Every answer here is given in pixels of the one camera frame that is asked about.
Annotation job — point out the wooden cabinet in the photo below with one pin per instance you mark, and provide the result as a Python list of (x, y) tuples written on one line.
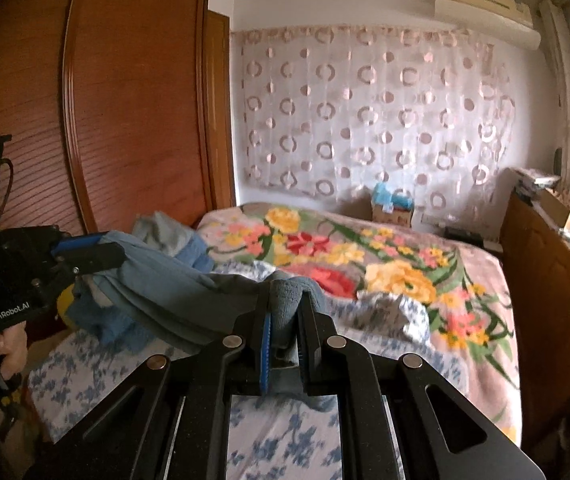
[(545, 285)]

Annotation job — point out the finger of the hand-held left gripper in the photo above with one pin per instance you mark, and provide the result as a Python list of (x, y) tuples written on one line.
[(80, 244), (95, 259)]

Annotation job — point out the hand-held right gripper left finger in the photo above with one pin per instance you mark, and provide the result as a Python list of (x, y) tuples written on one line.
[(265, 355)]

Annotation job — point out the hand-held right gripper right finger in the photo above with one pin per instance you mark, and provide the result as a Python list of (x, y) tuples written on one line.
[(307, 355)]

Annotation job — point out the cardboard box with blue item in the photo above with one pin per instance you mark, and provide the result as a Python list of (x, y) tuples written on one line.
[(390, 207)]

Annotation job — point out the stack of papers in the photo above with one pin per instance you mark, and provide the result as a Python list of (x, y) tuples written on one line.
[(532, 180)]

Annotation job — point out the folded grey pants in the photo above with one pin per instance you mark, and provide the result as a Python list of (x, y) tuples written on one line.
[(162, 227)]

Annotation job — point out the folded blue denim pants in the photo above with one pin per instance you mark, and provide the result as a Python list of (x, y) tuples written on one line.
[(110, 325)]

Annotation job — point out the blue floral sheet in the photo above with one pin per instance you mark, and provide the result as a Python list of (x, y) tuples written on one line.
[(285, 440)]

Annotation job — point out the wooden wardrobe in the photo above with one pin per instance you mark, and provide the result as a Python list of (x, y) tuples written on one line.
[(130, 110)]

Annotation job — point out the open cardboard box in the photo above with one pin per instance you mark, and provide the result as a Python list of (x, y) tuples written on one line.
[(562, 210)]

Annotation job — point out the tied-back pale curtain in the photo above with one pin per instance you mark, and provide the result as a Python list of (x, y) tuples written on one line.
[(562, 85)]

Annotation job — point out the blue-grey pants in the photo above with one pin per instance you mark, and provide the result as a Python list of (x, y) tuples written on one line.
[(180, 300)]

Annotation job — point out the colourful floral blanket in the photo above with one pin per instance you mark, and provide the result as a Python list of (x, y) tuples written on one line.
[(395, 270)]

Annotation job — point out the white air conditioner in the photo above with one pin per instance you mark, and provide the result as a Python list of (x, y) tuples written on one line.
[(485, 10)]

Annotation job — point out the circle-patterned sheer curtain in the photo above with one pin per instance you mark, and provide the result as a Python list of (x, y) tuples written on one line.
[(375, 110)]

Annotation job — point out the yellow item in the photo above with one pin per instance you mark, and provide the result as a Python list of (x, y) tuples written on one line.
[(65, 305)]

